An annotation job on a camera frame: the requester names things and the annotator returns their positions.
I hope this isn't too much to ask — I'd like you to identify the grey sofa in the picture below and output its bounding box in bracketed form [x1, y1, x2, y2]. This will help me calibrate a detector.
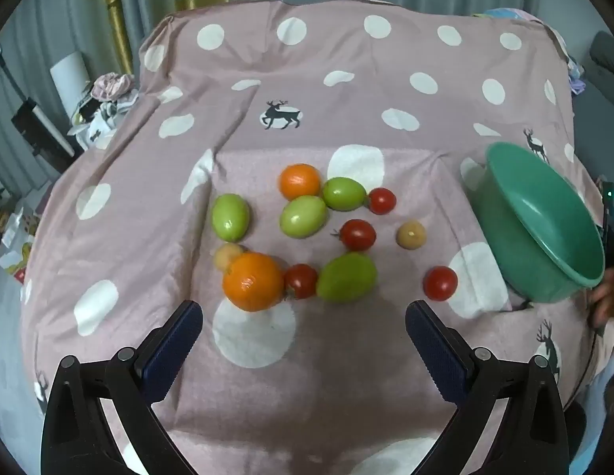
[584, 30, 614, 110]

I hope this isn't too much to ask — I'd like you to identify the orange mandarin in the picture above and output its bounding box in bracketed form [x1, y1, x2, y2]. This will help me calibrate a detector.
[222, 252, 285, 313]
[279, 163, 322, 200]

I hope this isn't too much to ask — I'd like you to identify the white paper roll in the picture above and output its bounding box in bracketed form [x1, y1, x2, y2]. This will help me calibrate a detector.
[50, 52, 90, 114]

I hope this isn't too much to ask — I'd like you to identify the pastel printed cloth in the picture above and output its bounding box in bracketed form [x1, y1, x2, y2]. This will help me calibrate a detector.
[472, 7, 540, 23]

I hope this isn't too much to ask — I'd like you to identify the gold patterned curtain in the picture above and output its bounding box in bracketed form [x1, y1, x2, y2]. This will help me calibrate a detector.
[97, 0, 231, 77]

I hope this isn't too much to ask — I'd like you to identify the green jujube fruit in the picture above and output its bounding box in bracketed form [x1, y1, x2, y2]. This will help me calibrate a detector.
[321, 177, 367, 211]
[211, 193, 251, 239]
[316, 252, 378, 304]
[279, 195, 330, 237]

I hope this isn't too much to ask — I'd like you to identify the person's right hand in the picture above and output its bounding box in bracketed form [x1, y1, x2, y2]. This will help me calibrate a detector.
[586, 266, 614, 354]

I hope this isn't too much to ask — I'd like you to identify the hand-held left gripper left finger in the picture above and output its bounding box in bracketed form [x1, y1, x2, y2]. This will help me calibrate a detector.
[41, 300, 205, 475]

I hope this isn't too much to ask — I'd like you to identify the pile of clothes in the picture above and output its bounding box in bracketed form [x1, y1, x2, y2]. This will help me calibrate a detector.
[67, 72, 140, 149]

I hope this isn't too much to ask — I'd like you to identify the pink polka dot blanket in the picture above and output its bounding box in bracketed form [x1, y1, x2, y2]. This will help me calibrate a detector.
[17, 0, 607, 475]

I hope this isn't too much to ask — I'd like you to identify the lilac cloth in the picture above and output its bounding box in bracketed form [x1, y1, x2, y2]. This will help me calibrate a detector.
[567, 54, 587, 95]

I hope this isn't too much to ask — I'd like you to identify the black floor stand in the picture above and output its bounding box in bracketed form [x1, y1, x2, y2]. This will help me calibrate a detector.
[0, 42, 75, 159]

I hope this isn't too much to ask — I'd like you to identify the red cherry tomato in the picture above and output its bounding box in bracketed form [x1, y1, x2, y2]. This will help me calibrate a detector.
[368, 187, 397, 215]
[423, 266, 459, 302]
[331, 219, 377, 251]
[284, 264, 319, 300]

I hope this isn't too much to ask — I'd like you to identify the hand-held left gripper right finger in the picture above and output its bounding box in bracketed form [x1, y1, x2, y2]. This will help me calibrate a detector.
[405, 300, 571, 475]

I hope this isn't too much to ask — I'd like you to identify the tan longan fruit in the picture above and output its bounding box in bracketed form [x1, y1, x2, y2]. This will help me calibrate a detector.
[213, 243, 248, 272]
[396, 220, 427, 250]

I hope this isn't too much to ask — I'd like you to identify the green plastic bowl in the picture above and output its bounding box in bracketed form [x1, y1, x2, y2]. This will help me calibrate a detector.
[472, 141, 606, 305]

